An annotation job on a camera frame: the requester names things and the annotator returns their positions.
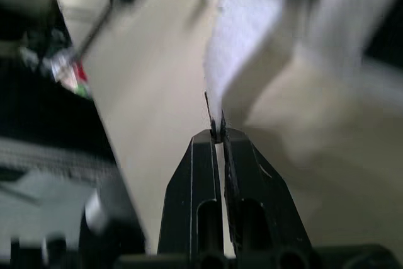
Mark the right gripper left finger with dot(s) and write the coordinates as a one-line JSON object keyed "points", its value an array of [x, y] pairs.
{"points": [[188, 199]]}

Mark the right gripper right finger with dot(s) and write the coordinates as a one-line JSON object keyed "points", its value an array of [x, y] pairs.
{"points": [[264, 206]]}

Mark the white sandal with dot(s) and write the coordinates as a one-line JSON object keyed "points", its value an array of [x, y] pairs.
{"points": [[258, 29]]}

